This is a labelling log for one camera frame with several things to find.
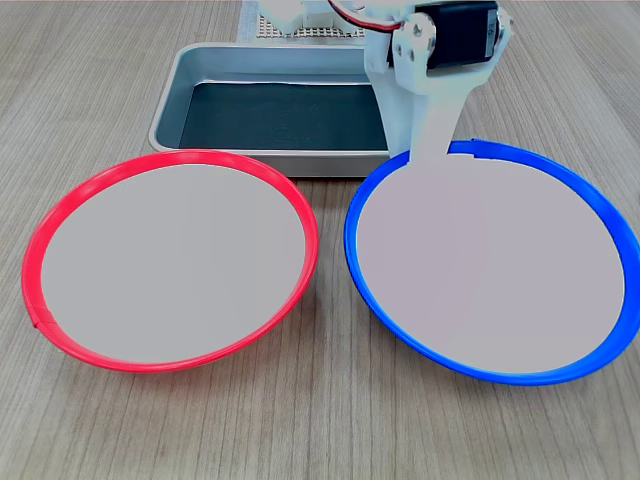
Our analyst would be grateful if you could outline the blue-rimmed white plate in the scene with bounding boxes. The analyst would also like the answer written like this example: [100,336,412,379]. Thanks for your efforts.
[343,138,640,387]

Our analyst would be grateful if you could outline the black tray mat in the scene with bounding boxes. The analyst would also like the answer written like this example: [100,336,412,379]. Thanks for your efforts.
[178,81,391,151]

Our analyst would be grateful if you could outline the steel tray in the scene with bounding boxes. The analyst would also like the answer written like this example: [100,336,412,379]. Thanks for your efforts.
[148,42,402,179]

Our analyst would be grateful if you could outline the red-rimmed white plate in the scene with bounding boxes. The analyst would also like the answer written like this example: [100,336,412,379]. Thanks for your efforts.
[21,148,320,374]

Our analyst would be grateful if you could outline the red robot cable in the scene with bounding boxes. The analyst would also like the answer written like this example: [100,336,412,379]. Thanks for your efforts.
[327,0,405,32]

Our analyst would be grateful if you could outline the pale perforated base plate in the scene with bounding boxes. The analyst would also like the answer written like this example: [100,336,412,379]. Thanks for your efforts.
[254,13,367,41]

